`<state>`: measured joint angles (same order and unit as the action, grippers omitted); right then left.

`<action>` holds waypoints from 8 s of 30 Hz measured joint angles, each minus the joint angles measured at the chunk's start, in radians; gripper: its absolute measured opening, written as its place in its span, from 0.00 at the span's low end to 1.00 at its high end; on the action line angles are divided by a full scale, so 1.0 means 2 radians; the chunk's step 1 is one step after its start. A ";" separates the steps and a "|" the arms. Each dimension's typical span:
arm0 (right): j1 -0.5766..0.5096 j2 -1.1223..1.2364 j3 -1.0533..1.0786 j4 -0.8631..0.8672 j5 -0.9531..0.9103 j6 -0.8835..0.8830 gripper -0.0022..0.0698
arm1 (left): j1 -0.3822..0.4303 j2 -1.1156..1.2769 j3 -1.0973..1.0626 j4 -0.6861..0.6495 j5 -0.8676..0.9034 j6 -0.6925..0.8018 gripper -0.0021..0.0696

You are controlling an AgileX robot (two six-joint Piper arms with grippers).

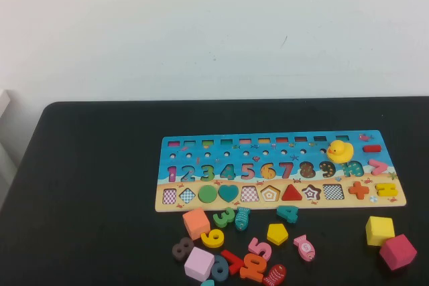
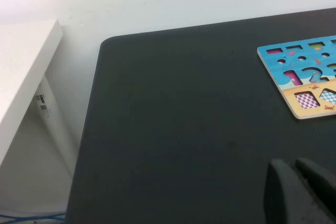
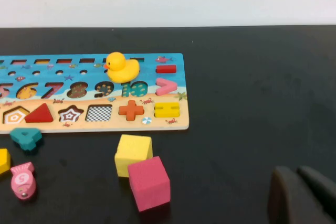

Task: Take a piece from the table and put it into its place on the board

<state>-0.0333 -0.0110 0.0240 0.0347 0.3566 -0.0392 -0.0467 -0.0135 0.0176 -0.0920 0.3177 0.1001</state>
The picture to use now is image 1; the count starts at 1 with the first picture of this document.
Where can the blue wooden number puzzle board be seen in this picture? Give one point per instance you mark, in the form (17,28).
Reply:
(301,152)

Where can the red number seven piece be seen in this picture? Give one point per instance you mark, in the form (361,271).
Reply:
(234,261)

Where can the yellow number six piece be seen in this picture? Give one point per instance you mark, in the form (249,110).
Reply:
(208,241)

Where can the pink greater-than sign piece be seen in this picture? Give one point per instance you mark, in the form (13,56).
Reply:
(380,166)

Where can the brown number eight piece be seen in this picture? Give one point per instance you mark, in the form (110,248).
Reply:
(177,253)

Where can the grey-blue number nine piece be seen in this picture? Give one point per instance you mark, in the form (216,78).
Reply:
(214,267)

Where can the red minus sign piece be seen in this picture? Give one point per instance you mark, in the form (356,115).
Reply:
(372,148)

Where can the yellow wooden cube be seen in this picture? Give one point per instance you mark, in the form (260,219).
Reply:
(378,230)

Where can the pink number five piece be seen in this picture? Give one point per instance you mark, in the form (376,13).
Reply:
(266,252)

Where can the yellow pentagon puzzle piece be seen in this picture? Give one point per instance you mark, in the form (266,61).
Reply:
(277,234)

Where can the red wooden fish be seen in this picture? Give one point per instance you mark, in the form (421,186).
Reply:
(275,274)

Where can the teal wooden fish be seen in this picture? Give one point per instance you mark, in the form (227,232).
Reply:
(242,219)

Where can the small teal wooden piece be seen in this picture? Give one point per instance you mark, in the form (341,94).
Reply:
(208,283)

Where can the magenta wooden cube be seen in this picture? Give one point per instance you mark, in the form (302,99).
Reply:
(398,252)

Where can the orange plus sign piece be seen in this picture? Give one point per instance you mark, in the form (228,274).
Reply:
(358,190)

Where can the teal heart puzzle piece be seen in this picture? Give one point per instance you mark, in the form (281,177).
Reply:
(228,193)

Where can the teal number four piece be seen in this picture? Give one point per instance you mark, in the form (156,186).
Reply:
(290,214)

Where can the light pink wooden cube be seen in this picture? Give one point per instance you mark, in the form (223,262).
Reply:
(198,264)

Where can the green circle puzzle piece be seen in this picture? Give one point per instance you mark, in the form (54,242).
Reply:
(207,194)

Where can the orange number ten piece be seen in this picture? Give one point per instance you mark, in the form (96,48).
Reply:
(248,271)

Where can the yellow equals sign piece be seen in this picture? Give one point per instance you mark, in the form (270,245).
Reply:
(385,192)

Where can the pink wooden fish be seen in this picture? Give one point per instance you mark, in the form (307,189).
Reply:
(305,248)

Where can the green number three piece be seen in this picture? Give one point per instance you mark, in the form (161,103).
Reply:
(229,216)

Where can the orange wooden cube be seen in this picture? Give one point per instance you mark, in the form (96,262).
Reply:
(196,222)

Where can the yellow rubber duck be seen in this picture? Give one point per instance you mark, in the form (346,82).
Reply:
(340,152)

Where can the red triangle puzzle piece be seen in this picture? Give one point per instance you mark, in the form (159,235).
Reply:
(291,195)

